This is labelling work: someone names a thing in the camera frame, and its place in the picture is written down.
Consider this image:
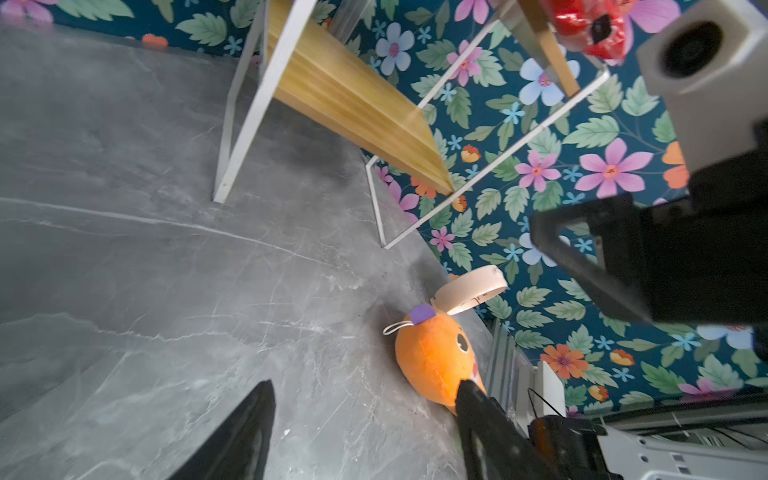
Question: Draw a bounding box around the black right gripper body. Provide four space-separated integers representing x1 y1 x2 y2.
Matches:
637 142 767 359

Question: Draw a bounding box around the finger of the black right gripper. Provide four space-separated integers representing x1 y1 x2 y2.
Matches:
530 194 652 323

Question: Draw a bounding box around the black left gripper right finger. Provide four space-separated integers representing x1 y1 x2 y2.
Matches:
455 380 563 479

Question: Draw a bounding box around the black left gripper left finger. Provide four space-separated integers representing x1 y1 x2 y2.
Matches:
169 380 276 480

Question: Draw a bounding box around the wooden two-tier shelf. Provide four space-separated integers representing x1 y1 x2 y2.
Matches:
212 1 611 233

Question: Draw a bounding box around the orange shark plush toy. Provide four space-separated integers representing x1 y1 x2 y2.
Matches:
383 304 485 413

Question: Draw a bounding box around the beige tape roll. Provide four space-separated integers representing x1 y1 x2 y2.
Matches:
431 265 508 316

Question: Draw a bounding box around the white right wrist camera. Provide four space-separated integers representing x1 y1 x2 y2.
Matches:
636 0 767 173

